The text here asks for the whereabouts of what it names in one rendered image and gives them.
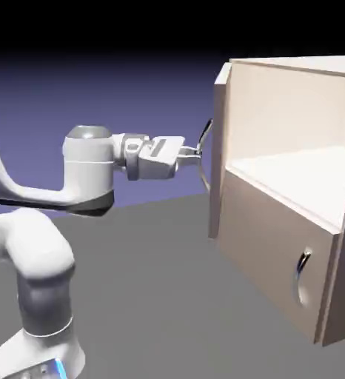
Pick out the light wood closed door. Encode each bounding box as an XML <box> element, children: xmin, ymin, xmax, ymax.
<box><xmin>218</xmin><ymin>170</ymin><xmax>344</xmax><ymax>344</ymax></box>

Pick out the light wood cabinet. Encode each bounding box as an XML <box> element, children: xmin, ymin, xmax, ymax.
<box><xmin>216</xmin><ymin>55</ymin><xmax>345</xmax><ymax>347</ymax></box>

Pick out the curved metal door handle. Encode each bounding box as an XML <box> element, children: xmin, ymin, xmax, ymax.
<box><xmin>197</xmin><ymin>118</ymin><xmax>214</xmax><ymax>190</ymax></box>
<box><xmin>292</xmin><ymin>250</ymin><xmax>312</xmax><ymax>308</ymax></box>

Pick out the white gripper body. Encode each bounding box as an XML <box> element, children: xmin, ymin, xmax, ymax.
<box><xmin>137</xmin><ymin>135</ymin><xmax>186</xmax><ymax>181</ymax></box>

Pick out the light wood door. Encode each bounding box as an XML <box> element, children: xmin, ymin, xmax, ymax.
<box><xmin>207</xmin><ymin>61</ymin><xmax>232</xmax><ymax>240</ymax></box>
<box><xmin>218</xmin><ymin>170</ymin><xmax>344</xmax><ymax>344</ymax></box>

